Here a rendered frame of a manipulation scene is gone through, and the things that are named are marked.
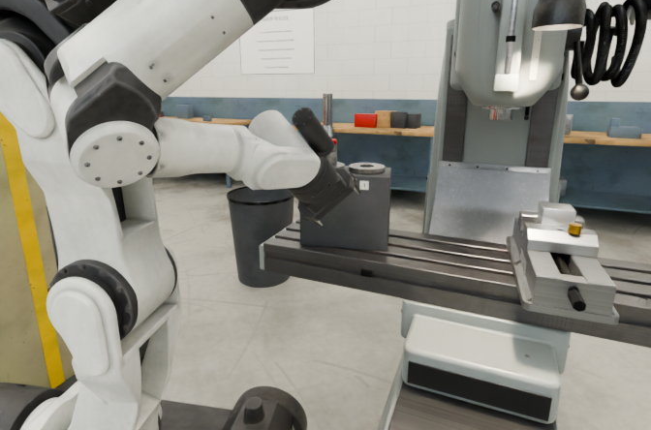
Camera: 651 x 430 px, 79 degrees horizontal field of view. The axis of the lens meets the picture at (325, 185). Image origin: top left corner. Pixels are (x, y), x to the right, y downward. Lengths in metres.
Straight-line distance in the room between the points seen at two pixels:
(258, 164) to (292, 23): 5.33
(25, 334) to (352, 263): 1.55
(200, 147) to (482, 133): 0.98
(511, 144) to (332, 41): 4.43
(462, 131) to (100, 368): 1.09
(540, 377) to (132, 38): 0.81
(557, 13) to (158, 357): 0.89
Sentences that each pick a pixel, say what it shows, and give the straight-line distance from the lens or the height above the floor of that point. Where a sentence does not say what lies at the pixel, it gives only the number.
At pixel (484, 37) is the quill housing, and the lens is 0.84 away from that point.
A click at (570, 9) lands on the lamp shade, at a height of 1.46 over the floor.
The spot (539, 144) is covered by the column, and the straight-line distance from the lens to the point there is 1.31.
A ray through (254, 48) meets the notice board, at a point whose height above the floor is 1.89.
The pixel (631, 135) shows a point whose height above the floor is 0.91.
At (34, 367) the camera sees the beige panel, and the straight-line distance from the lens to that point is 2.23.
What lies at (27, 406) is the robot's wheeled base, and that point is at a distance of 1.04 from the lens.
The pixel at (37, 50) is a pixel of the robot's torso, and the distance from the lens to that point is 0.67.
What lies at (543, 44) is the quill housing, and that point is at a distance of 0.85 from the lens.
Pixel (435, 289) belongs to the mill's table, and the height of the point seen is 0.92.
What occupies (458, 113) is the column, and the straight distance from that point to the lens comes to 1.30.
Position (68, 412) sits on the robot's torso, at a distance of 1.04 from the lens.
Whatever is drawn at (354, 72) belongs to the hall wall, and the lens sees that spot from 5.41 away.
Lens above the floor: 1.35
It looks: 14 degrees down
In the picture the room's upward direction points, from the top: straight up
